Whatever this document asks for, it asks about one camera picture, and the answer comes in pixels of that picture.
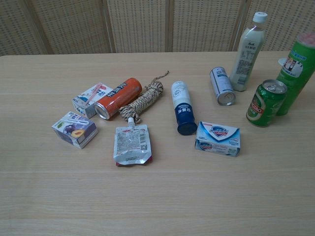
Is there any tall green canister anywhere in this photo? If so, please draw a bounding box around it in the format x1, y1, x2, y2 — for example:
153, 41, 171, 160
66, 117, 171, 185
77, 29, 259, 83
276, 33, 315, 117

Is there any white blue spray can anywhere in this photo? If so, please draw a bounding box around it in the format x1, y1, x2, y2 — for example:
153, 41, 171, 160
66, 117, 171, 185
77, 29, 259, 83
171, 81, 198, 136

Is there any silver spout pouch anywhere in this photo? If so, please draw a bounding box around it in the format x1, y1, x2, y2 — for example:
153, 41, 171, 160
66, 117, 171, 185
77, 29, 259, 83
113, 117, 154, 168

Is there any orange drink can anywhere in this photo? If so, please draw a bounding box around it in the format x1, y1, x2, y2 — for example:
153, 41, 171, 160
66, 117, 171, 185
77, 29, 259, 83
94, 77, 143, 120

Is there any blue white soap box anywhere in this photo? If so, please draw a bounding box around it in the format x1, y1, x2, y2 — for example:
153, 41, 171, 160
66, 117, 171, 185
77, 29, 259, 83
194, 120, 241, 157

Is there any white milk carton with straw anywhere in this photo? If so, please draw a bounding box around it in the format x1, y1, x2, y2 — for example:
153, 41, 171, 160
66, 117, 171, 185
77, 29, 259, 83
71, 82, 114, 119

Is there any silver blue drink can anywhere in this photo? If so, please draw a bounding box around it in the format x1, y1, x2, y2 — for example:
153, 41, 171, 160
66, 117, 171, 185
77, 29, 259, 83
209, 66, 236, 106

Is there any purple juice carton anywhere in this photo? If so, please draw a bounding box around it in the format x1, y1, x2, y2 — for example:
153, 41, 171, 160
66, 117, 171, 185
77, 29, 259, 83
51, 111, 98, 149

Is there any woven folding screen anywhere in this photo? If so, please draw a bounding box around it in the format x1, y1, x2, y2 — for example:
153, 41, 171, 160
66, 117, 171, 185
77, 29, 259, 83
0, 0, 315, 57

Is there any milky drink plastic bottle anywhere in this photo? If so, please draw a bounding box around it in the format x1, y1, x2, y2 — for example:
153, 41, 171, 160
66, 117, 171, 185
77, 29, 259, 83
229, 12, 268, 92

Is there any green beer can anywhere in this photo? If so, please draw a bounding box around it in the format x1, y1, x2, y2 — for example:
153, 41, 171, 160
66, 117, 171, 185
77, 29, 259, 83
246, 79, 288, 128

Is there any braided rope bundle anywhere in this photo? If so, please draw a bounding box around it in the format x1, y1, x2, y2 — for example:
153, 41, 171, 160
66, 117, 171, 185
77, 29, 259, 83
119, 70, 170, 124

